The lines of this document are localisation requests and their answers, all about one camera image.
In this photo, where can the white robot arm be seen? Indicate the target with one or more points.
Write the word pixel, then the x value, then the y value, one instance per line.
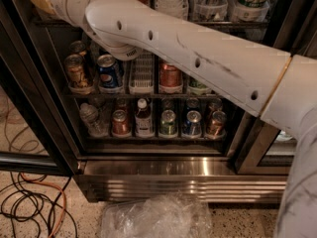
pixel 273 85

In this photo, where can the gold brown can rear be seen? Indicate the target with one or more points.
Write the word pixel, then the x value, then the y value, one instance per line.
pixel 79 48

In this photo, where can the gold brown can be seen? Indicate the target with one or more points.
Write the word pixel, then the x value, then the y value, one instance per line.
pixel 77 72
pixel 79 48

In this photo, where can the gold brown can front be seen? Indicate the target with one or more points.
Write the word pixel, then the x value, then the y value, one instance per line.
pixel 77 72

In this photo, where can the blue pepsi can front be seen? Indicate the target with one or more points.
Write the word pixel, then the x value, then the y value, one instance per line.
pixel 109 72

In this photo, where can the white empty can tray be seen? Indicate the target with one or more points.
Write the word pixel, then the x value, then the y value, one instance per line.
pixel 141 79

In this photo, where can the open glass fridge door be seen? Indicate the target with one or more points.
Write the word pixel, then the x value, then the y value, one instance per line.
pixel 23 84

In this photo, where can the red can bottom front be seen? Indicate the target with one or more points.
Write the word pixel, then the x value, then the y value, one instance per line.
pixel 120 123

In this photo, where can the stainless steel fridge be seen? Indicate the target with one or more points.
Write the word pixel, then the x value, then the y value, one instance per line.
pixel 244 164

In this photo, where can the green soda can front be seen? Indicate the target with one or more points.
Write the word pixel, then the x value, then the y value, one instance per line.
pixel 194 83

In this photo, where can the green can bottom front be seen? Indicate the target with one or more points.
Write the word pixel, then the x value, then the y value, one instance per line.
pixel 168 122

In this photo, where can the blue can bottom front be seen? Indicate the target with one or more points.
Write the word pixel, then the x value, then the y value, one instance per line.
pixel 192 124

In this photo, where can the copper can bottom front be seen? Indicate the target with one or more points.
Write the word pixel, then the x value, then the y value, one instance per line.
pixel 216 123

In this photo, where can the white can right compartment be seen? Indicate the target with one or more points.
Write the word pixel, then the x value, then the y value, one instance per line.
pixel 283 137

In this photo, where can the clear water bottle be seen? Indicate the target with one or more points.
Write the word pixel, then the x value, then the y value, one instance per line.
pixel 89 115

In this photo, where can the dark juice bottle white cap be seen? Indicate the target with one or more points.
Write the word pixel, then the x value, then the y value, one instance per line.
pixel 143 119

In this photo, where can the clear plastic bag bin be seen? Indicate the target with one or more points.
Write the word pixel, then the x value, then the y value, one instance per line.
pixel 172 215

